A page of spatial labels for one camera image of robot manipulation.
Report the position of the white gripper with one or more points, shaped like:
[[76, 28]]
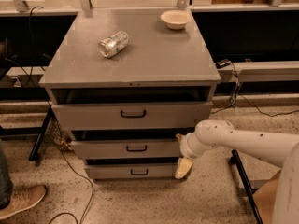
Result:
[[186, 146]]

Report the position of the grey drawer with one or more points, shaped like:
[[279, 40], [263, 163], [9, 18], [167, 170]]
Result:
[[125, 116], [131, 171], [126, 149]]

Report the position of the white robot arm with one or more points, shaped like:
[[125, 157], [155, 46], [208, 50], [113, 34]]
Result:
[[279, 149]]

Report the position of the grey top drawer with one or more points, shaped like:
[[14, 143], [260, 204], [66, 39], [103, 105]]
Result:
[[125, 116]]

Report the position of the grey drawer cabinet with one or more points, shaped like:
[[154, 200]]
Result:
[[158, 65]]

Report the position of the grey bottom drawer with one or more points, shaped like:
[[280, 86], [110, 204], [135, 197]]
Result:
[[131, 171]]

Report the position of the cardboard box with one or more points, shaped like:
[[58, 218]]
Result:
[[264, 198]]

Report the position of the small black device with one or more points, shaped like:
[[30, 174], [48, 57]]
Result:
[[222, 63]]

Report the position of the crushed silver can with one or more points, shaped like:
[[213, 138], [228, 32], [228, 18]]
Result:
[[114, 44]]

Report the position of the white paper bowl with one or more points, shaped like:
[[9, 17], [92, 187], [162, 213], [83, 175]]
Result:
[[176, 19]]

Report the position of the black table leg left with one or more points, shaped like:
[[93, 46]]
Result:
[[34, 156]]

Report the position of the tan sneaker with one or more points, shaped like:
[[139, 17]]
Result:
[[22, 200]]

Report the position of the dark trouser leg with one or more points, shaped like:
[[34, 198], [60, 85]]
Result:
[[6, 185]]

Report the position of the black metal frame leg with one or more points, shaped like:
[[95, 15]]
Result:
[[235, 160]]

